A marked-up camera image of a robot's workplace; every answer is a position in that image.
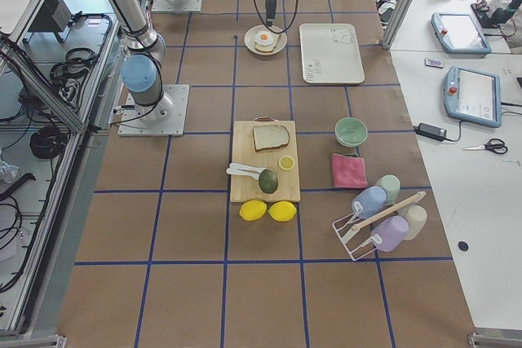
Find purple cup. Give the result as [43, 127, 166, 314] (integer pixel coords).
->
[371, 215, 409, 252]

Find wooden cutting board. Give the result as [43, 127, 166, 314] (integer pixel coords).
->
[230, 121, 301, 203]

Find green bowl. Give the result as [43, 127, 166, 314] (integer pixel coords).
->
[334, 117, 368, 148]

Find lemon slice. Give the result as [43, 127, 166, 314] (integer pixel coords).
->
[278, 155, 295, 171]

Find green cup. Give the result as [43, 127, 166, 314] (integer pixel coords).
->
[375, 174, 400, 206]

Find green avocado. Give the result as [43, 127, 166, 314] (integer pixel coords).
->
[258, 169, 279, 194]

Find cream round plate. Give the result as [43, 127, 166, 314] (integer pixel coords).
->
[244, 25, 287, 56]

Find teach pendant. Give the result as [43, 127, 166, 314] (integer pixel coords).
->
[431, 13, 492, 57]
[443, 66, 502, 128]

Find black power adapter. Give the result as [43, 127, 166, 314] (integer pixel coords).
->
[414, 122, 447, 142]

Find beige cup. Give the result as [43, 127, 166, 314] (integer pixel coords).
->
[398, 205, 427, 240]

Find far teach pendant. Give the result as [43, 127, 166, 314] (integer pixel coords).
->
[431, 13, 492, 57]

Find bottom bread slice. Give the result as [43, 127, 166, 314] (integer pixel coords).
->
[254, 31, 278, 53]

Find white wire cup rack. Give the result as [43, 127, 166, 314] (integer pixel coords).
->
[331, 191, 427, 262]

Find right whole lemon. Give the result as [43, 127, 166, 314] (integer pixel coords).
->
[268, 200, 297, 222]

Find fried egg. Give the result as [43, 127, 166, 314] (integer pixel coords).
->
[254, 30, 274, 51]

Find white bread slice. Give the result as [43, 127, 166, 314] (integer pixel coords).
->
[253, 125, 290, 152]

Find whole lemon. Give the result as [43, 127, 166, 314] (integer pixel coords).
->
[268, 200, 297, 222]
[239, 200, 268, 222]

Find pink cloth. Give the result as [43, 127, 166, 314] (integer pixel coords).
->
[332, 153, 368, 189]

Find left whole lemon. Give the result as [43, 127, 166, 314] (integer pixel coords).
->
[239, 200, 268, 222]

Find near teach pendant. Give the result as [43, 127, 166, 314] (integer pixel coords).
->
[443, 66, 502, 128]

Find blue cup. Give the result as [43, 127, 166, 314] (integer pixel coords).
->
[352, 186, 387, 219]

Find black scissors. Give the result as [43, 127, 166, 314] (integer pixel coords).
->
[462, 138, 508, 155]

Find cream bear tray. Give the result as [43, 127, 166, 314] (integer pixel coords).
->
[299, 23, 365, 85]

